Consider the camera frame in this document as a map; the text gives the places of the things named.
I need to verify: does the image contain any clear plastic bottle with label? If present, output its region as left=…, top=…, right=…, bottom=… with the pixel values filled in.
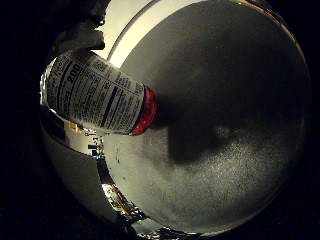
left=39, top=49, right=158, bottom=137

